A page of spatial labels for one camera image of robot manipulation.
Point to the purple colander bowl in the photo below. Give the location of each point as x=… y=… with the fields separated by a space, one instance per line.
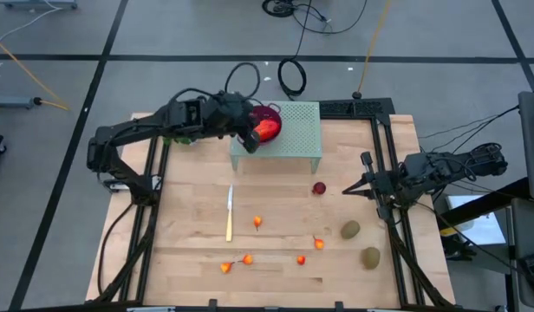
x=273 y=113

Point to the small orange pepper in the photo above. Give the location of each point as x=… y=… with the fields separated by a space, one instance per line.
x=225 y=267
x=301 y=260
x=248 y=259
x=319 y=244
x=257 y=222

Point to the black diagonal stand beam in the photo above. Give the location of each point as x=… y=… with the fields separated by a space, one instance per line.
x=509 y=191

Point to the small black table clamp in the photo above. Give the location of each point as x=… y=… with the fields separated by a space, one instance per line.
x=338 y=305
x=212 y=303

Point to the dark red plum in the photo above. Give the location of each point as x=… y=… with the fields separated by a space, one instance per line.
x=319 y=188

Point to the mint green perforated metal shelf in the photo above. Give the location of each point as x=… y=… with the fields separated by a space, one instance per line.
x=299 y=130

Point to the green potted plant white pot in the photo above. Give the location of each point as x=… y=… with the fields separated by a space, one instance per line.
x=178 y=140

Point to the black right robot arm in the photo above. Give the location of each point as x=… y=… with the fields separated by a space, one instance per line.
x=449 y=169

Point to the right arm's black gripper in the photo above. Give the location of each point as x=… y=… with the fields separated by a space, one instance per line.
x=382 y=186

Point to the black perforated metal housing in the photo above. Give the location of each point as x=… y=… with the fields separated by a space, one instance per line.
x=358 y=107

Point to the grey cabinet panel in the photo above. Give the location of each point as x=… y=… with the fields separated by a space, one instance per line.
x=531 y=143
x=525 y=234

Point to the brown kiwi fruit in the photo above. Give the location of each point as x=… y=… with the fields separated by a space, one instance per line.
x=371 y=258
x=350 y=229

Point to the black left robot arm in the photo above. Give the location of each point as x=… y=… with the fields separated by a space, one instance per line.
x=132 y=128

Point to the yellow pole with base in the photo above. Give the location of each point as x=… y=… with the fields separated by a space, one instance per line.
x=357 y=95

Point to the grey floor bar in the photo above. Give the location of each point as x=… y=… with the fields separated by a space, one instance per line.
x=11 y=102

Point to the red orange mango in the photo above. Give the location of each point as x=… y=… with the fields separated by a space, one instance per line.
x=267 y=129

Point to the left arm's black gripper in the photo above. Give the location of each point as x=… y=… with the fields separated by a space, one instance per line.
x=249 y=141

